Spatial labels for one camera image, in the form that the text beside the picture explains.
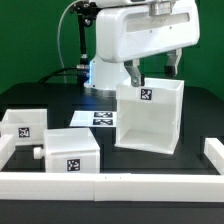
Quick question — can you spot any white marker sheet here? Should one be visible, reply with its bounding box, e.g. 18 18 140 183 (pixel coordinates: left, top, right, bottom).
70 110 117 127

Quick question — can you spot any white right fence block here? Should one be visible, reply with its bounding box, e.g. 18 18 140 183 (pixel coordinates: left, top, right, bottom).
204 138 224 176

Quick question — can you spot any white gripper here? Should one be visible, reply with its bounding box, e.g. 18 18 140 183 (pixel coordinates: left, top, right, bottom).
96 0 200 87

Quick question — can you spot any white open drawer tray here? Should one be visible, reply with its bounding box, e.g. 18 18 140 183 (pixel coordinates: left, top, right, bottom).
0 109 47 146

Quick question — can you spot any white drawer with knob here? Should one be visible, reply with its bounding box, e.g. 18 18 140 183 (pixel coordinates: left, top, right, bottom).
33 128 100 173

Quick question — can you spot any white left fence block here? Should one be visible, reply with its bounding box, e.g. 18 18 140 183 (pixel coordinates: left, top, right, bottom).
0 134 15 171

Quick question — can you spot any white fence block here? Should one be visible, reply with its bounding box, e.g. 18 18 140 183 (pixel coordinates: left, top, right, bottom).
0 134 15 171
204 138 224 176

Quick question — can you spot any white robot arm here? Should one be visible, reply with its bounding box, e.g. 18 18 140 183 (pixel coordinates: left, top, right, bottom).
85 0 200 96

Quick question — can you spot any white front fence bar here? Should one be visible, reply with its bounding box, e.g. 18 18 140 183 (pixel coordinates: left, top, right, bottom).
0 172 224 202

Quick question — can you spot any white drawer cabinet box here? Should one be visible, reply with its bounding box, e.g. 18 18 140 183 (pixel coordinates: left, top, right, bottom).
115 78 184 154

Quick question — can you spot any grey cable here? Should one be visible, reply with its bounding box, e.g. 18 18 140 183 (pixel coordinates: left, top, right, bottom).
56 0 88 69

